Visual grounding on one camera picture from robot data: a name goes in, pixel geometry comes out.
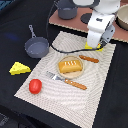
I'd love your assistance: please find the beige round toy plate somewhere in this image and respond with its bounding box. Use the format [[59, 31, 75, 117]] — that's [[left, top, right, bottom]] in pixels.
[[57, 55, 84, 79]]

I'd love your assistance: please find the pink toy stove board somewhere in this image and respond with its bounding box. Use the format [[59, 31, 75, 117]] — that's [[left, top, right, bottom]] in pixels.
[[49, 8, 128, 42]]

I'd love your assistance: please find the beige woven placemat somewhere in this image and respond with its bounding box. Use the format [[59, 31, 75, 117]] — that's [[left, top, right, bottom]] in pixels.
[[14, 31, 117, 128]]

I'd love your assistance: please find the toy fork orange handle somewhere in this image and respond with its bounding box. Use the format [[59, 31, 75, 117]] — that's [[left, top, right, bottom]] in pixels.
[[46, 71, 87, 90]]

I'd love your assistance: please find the yellow toy butter box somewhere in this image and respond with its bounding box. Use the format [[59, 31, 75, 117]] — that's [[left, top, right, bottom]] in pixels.
[[85, 42, 103, 51]]

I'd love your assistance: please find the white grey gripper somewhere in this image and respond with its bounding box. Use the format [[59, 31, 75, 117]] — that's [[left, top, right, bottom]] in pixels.
[[87, 11, 115, 48]]

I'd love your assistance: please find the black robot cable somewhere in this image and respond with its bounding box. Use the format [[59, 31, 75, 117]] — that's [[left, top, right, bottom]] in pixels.
[[45, 0, 88, 54]]

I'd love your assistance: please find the yellow toy cheese wedge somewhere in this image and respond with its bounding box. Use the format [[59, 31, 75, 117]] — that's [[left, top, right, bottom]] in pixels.
[[9, 62, 31, 75]]

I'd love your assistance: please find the toy bread loaf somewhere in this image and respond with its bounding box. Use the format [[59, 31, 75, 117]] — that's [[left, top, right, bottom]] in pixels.
[[58, 60, 82, 73]]

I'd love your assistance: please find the toy knife orange handle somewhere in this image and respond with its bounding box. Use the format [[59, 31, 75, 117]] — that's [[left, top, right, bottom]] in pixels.
[[79, 55, 99, 63]]

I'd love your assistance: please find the grey toy cooking pot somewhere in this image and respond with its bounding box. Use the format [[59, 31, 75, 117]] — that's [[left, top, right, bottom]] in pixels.
[[54, 0, 77, 20]]

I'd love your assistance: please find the grey toy frying pan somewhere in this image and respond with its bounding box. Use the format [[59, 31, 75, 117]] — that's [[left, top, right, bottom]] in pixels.
[[25, 25, 49, 58]]

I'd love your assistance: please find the red toy tomato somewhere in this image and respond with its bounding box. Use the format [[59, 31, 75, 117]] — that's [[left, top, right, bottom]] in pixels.
[[29, 79, 42, 94]]

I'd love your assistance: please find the beige toy sink bowl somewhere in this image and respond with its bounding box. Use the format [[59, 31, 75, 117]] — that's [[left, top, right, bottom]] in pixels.
[[117, 4, 128, 31]]

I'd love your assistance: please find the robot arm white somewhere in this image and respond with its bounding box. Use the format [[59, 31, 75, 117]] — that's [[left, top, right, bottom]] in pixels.
[[72, 0, 120, 48]]

